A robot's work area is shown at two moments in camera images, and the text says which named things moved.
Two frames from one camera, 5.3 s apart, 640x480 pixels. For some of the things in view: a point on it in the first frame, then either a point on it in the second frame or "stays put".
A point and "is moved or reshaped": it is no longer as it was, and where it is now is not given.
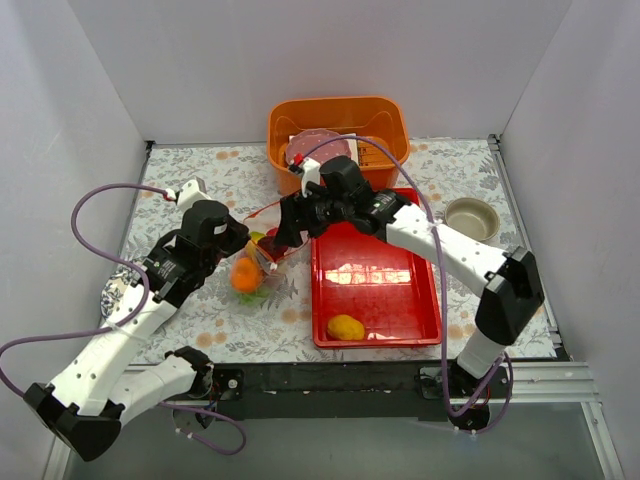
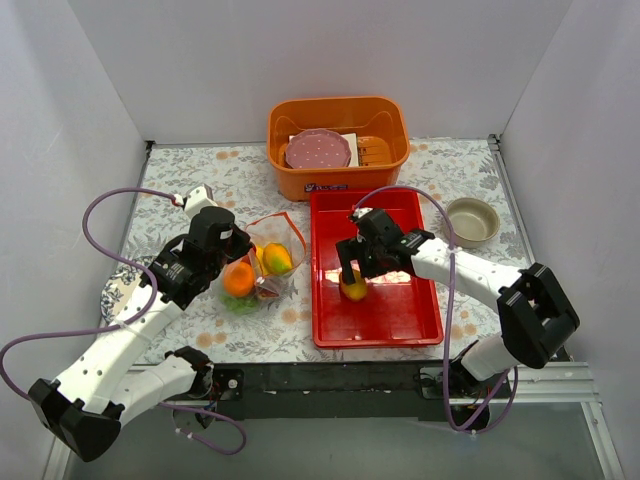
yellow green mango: [256, 235] → [276, 258]
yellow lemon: [345, 327] → [356, 291]
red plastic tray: [368, 293] stays put
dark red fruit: [269, 245] → [265, 293]
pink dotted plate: [303, 142] stays put
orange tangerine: [246, 275] is moved or reshaped
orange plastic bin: [381, 124] stays put
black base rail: [301, 392] stays put
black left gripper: [236, 235] stays put
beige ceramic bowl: [475, 218] stays put
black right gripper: [292, 220] → [361, 251]
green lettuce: [251, 299] → [240, 305]
